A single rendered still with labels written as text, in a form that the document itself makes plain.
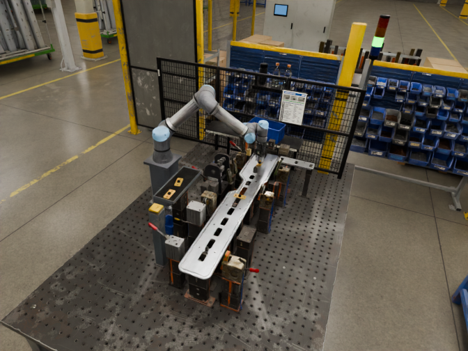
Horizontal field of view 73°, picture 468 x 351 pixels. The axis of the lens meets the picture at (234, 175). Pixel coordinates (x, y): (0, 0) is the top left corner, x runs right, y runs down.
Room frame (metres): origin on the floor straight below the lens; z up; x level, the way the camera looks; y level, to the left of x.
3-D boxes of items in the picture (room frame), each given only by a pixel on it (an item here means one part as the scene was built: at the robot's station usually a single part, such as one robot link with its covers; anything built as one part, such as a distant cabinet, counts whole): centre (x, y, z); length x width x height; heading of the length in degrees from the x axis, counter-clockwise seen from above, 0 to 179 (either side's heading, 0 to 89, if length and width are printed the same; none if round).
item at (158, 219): (1.37, 0.43, 0.92); 0.08 x 0.08 x 0.44; 71
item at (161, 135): (2.00, 0.53, 1.27); 0.13 x 0.12 x 0.14; 1
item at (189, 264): (1.70, -0.05, 1.00); 1.38 x 0.22 x 0.02; 161
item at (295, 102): (2.65, -0.48, 1.30); 0.23 x 0.02 x 0.31; 71
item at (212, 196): (1.62, 0.15, 0.89); 0.13 x 0.11 x 0.38; 71
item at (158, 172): (2.00, 0.53, 0.90); 0.21 x 0.21 x 0.40; 69
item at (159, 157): (2.00, 0.53, 1.15); 0.15 x 0.15 x 0.10
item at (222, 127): (2.63, -0.16, 1.02); 0.90 x 0.22 x 0.03; 71
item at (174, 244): (1.22, 0.30, 0.88); 0.11 x 0.10 x 0.36; 71
